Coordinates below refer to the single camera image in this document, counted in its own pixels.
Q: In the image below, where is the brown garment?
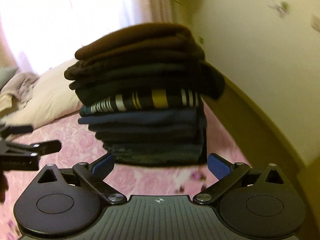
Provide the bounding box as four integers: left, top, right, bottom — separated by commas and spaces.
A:
74, 23, 206, 64

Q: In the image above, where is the pink floral bed sheet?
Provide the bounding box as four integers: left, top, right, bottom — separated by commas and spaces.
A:
0, 100, 253, 240

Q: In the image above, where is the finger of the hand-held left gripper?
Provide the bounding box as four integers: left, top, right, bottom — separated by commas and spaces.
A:
0, 140, 62, 155
0, 124, 34, 138

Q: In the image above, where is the pink curtain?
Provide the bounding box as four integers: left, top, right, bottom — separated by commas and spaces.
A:
0, 0, 174, 80

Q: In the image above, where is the green cushion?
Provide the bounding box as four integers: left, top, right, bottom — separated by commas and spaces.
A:
0, 66, 19, 92

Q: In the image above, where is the floral wall sticker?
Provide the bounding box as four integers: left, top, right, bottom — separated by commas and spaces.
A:
268, 0, 291, 18
310, 14, 320, 30

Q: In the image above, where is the stack of clothes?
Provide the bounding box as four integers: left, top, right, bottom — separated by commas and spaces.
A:
64, 47, 225, 167

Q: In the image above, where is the white quilted pillow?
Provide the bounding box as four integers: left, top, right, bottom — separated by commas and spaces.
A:
5, 57, 84, 129

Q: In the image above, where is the beige folded blanket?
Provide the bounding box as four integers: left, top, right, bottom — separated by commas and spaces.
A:
0, 72, 40, 113

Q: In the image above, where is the yellow wooden headboard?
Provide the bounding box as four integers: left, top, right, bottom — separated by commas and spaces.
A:
200, 62, 320, 168

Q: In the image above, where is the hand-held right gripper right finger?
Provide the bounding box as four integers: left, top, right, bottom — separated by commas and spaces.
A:
195, 153, 287, 205

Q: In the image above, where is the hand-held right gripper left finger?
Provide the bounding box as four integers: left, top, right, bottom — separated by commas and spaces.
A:
37, 153, 124, 205

